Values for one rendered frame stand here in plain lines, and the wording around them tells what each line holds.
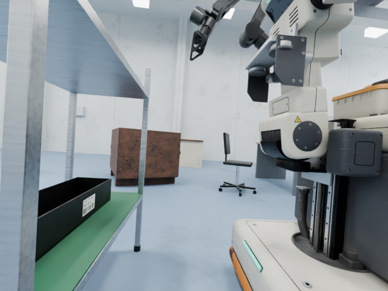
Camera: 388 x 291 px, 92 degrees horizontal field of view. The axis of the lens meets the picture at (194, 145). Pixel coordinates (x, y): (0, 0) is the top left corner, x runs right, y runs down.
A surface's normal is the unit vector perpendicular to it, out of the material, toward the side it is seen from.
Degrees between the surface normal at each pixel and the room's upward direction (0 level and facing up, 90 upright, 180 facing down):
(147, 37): 90
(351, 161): 90
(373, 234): 90
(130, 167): 90
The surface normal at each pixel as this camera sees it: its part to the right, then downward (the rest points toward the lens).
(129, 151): 0.47, 0.04
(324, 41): 0.07, 0.02
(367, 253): -1.00, -0.07
